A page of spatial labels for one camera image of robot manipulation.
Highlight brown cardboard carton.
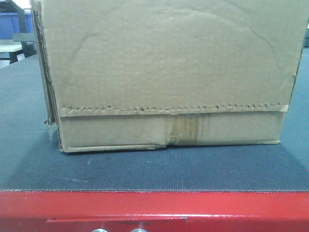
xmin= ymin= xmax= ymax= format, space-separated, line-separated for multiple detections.
xmin=31 ymin=0 xmax=309 ymax=153

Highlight dark grey conveyor belt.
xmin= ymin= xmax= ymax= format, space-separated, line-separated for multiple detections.
xmin=0 ymin=49 xmax=309 ymax=192

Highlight white background table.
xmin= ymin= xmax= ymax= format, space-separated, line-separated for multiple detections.
xmin=0 ymin=44 xmax=22 ymax=53

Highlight blue background crate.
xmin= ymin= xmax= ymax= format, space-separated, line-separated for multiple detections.
xmin=0 ymin=12 xmax=33 ymax=40

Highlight red conveyor frame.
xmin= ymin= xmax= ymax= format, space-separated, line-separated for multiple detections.
xmin=0 ymin=191 xmax=309 ymax=232

